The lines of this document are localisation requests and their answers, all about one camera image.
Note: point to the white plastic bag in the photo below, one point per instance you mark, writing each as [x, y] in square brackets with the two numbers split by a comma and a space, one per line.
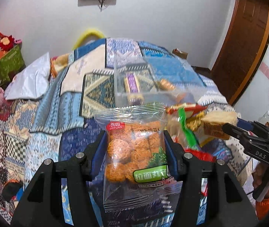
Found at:
[30, 80]

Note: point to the yellow cake snack packet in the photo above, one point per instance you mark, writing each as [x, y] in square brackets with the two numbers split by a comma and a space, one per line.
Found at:
[215, 123]

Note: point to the green storage box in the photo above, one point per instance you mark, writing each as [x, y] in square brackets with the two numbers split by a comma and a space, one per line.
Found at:
[9, 63]

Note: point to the purple wrapped snack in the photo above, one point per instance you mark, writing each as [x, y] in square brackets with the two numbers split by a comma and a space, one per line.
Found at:
[132, 82]

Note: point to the brown wooden door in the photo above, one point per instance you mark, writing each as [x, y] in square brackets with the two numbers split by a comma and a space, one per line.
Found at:
[245, 40]

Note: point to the round cracker snack packet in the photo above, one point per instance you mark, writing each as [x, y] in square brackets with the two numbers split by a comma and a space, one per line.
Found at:
[174, 127]

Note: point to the white plastic object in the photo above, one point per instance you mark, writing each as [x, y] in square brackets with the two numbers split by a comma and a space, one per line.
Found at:
[268, 119]

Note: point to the orange printed fleece blanket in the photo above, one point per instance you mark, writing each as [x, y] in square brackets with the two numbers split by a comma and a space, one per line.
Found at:
[58, 63]

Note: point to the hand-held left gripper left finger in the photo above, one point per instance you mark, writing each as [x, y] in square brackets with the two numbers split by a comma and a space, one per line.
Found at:
[99, 152]

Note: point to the blue patchwork blanket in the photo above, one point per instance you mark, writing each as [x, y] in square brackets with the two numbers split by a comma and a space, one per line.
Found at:
[54, 113]

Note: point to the person's right hand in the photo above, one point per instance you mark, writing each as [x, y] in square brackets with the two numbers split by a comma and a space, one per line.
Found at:
[257, 173]

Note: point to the orange noodle ball snack packet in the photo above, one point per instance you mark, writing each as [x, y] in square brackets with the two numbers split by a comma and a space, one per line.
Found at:
[129, 151]

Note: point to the red snack packet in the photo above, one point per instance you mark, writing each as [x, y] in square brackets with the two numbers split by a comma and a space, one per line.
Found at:
[186, 106]
[199, 155]

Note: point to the golden wrapped snack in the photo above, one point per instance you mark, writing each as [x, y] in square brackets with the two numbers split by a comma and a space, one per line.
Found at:
[166, 84]

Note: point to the yellow foam tube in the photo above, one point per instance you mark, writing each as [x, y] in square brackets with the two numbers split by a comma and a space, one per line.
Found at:
[88, 34]

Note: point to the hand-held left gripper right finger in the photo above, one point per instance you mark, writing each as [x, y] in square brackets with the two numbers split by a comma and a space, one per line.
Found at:
[170, 152]

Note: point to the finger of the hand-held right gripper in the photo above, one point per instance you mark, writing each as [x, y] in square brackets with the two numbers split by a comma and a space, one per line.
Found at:
[236, 131]
[246, 124]

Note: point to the small cardboard box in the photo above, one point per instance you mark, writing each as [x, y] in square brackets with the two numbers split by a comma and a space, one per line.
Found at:
[180, 54]

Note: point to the green snack packet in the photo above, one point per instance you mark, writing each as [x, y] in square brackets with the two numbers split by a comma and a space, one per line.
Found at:
[188, 132]

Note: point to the clear plastic box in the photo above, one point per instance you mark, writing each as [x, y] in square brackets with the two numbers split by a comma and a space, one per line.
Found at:
[134, 66]

